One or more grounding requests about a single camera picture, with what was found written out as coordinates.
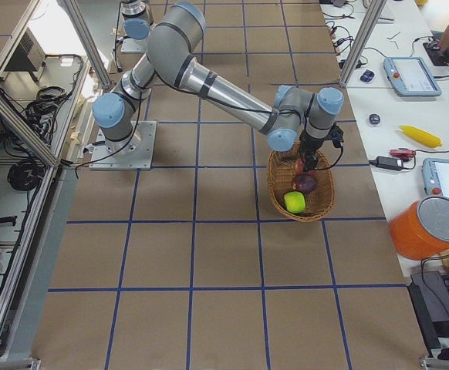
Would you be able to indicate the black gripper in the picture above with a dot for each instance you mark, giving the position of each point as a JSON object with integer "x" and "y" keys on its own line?
{"x": 309, "y": 145}

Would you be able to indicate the bright red apple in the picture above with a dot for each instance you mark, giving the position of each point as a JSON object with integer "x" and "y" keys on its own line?
{"x": 300, "y": 167}

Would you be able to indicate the dark red apple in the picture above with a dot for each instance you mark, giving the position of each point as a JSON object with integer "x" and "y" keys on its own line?
{"x": 304, "y": 183}

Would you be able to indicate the green apple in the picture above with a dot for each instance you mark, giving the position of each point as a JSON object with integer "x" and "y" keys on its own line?
{"x": 295, "y": 202}

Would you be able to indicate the wicker basket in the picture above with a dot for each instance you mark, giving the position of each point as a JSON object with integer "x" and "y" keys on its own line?
{"x": 280, "y": 168}

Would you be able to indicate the dark round puck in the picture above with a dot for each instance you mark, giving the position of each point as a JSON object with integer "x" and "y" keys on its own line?
{"x": 374, "y": 119}

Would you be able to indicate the black power adapter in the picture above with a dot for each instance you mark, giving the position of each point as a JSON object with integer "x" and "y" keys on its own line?
{"x": 389, "y": 163}

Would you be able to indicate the red small tool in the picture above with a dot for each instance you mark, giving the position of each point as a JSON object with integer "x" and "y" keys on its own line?
{"x": 403, "y": 154}

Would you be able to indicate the blue checkered pouch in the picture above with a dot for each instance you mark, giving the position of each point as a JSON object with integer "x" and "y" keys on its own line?
{"x": 367, "y": 76}

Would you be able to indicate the yellow toy corn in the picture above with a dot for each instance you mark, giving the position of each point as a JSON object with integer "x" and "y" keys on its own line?
{"x": 421, "y": 136}

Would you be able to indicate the far teach pendant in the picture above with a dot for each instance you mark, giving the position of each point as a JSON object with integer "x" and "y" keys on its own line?
{"x": 410, "y": 77}

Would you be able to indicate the teach pendant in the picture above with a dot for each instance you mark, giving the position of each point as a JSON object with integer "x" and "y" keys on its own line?
{"x": 435, "y": 174}
{"x": 410, "y": 77}

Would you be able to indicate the near teach pendant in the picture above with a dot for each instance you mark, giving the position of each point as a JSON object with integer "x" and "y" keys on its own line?
{"x": 435, "y": 174}

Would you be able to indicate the orange cylinder container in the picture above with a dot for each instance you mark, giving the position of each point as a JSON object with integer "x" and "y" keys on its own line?
{"x": 422, "y": 230}

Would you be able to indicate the aluminium frame post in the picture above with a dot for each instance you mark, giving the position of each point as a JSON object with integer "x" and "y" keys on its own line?
{"x": 367, "y": 26}

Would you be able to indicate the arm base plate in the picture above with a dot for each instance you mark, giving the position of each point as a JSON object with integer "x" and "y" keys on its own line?
{"x": 134, "y": 46}
{"x": 134, "y": 155}

